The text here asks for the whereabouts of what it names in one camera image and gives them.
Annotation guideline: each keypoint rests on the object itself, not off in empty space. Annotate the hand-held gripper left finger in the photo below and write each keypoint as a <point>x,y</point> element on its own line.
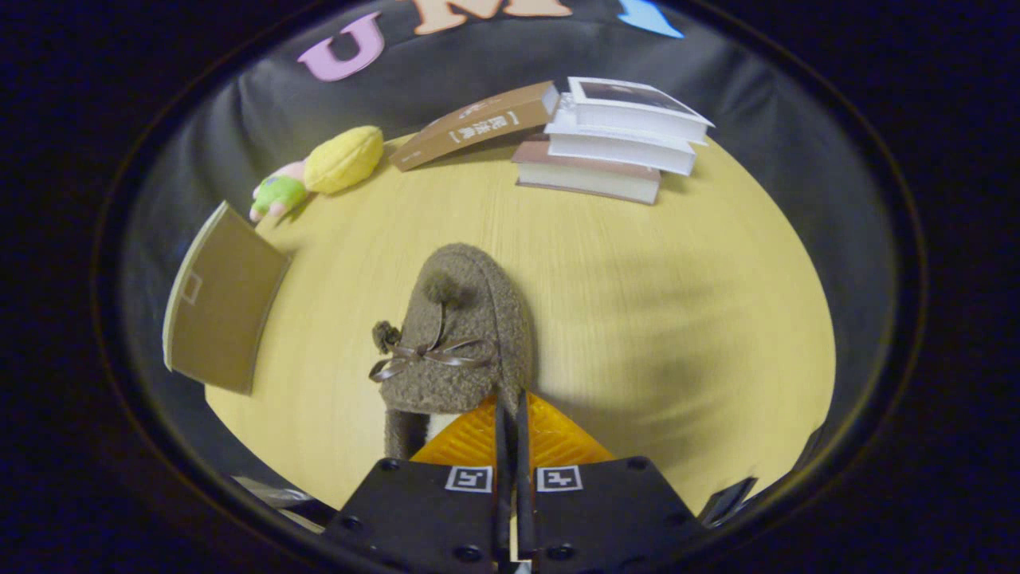
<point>502,510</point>

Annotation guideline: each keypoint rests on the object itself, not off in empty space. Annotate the brown beige storage box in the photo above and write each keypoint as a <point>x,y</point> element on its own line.
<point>223,319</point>

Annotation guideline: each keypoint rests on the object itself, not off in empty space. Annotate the plain white book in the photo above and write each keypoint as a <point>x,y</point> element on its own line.
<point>621,151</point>

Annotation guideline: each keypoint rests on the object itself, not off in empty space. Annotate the pale grey object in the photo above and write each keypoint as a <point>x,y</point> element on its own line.
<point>279,498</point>

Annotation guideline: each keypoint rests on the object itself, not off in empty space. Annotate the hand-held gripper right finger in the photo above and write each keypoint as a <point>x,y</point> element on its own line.
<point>523,510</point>

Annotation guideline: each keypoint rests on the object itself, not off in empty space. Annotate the pink plush doll yellow hat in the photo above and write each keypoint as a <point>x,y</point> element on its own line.
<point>343,159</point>

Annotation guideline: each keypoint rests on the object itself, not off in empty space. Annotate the black bar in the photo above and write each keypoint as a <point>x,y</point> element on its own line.
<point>729,501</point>

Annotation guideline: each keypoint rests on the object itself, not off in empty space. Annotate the brown fuzzy shoe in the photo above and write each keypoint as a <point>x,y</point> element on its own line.
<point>478,319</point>

